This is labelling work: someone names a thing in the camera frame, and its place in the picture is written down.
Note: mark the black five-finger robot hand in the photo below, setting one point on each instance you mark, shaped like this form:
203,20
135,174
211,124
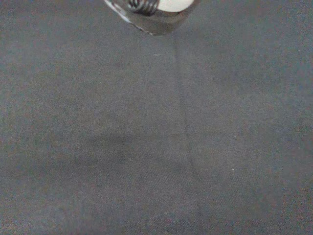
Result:
146,7

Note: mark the black bench cloth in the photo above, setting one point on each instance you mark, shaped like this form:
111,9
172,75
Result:
146,147

